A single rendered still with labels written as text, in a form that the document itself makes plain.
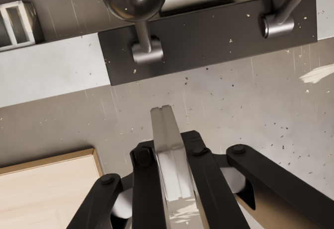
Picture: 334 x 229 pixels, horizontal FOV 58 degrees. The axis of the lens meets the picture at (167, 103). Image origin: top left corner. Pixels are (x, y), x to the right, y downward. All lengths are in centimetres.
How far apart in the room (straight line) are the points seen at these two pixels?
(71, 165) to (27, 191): 6
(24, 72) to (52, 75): 3
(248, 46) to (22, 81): 21
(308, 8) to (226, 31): 8
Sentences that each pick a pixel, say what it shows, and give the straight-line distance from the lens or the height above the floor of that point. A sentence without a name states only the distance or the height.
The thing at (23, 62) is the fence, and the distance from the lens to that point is 31.
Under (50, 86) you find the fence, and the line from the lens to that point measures 31.
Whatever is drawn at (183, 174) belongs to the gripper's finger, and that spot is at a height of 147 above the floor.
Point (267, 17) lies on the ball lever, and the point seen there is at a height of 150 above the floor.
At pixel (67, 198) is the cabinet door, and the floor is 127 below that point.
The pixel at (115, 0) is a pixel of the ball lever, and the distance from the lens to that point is 17.
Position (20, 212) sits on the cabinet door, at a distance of 40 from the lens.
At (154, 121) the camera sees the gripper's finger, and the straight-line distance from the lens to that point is 19.
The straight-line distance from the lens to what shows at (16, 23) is 33.
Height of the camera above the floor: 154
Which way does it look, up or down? 27 degrees down
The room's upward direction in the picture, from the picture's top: 88 degrees clockwise
